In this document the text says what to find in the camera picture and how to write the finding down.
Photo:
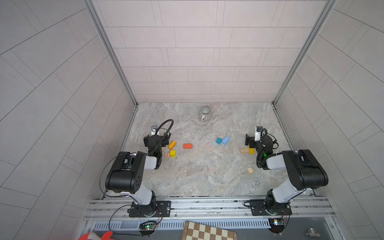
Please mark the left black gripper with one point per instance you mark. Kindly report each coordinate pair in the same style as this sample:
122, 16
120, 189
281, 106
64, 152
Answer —
165, 141

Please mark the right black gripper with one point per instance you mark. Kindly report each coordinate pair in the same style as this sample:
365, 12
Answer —
251, 139

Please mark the yellow wooden cube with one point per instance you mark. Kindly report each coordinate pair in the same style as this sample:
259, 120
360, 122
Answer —
173, 153

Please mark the red wooden block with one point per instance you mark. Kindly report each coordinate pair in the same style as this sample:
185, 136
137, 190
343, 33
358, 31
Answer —
187, 146

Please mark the light blue wooden block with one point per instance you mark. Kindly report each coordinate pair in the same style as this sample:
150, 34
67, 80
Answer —
225, 140

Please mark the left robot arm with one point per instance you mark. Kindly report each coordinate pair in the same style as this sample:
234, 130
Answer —
126, 177

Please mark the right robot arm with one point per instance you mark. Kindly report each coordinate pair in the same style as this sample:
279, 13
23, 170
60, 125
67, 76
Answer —
303, 169

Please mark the orange supermarket block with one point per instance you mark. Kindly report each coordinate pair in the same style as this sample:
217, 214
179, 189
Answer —
172, 145

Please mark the plain wooden block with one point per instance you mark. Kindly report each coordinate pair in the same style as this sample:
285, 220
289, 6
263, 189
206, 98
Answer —
244, 151

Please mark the wooden cylinder block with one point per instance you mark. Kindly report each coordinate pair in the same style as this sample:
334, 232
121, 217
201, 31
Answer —
251, 170

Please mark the ribbed silver cup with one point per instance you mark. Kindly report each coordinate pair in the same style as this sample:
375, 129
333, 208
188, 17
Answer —
205, 113

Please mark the right circuit board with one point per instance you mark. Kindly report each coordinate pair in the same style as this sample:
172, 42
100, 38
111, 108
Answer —
277, 226

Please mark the left green circuit board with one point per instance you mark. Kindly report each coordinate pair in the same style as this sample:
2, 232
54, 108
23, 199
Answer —
147, 228

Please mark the checkered chess board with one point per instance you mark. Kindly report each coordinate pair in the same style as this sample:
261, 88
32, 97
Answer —
196, 231

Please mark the small metal fitting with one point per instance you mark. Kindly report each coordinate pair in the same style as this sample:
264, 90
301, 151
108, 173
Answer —
312, 233

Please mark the red white object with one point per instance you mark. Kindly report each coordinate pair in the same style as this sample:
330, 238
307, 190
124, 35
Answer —
93, 236

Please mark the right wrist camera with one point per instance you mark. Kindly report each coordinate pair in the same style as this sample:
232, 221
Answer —
258, 133

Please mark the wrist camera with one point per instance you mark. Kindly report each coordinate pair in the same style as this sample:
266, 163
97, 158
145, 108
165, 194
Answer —
258, 133
154, 130

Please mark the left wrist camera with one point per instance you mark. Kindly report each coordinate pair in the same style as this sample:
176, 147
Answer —
154, 130

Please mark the aluminium mounting rail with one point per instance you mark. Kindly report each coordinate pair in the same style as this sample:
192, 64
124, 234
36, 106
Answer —
198, 208

